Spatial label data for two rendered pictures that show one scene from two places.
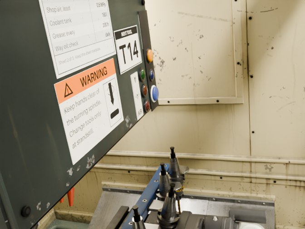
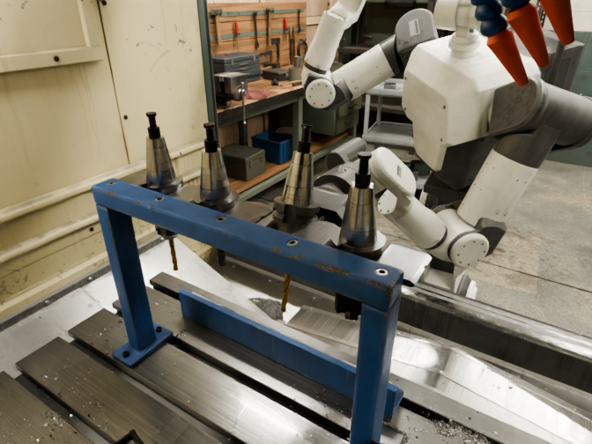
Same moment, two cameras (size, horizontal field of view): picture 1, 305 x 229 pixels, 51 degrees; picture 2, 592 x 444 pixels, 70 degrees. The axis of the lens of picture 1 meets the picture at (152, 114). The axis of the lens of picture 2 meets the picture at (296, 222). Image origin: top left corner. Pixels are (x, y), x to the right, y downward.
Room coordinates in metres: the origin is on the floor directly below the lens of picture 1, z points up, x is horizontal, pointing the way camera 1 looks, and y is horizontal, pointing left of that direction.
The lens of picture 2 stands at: (0.66, 0.51, 1.47)
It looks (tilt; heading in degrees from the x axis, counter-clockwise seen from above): 28 degrees down; 281
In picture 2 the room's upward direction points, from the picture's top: straight up
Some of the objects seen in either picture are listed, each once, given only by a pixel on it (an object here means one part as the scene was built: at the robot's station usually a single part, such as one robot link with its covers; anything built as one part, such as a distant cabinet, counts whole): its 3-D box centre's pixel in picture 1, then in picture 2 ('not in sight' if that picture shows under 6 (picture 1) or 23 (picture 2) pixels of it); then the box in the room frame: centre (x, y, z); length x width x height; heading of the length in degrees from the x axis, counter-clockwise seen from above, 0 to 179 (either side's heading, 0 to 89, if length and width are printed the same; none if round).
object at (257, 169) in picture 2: not in sight; (270, 101); (1.51, -2.93, 0.71); 2.21 x 0.95 x 1.43; 68
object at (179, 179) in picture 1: (175, 177); (162, 187); (0.97, -0.05, 1.21); 0.06 x 0.06 x 0.03
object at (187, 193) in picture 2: (171, 186); (188, 196); (0.92, -0.03, 1.21); 0.07 x 0.05 x 0.01; 68
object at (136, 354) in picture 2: not in sight; (129, 280); (1.04, -0.02, 1.05); 0.10 x 0.05 x 0.30; 68
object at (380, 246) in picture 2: not in sight; (357, 247); (0.66, 0.07, 1.21); 0.06 x 0.06 x 0.03
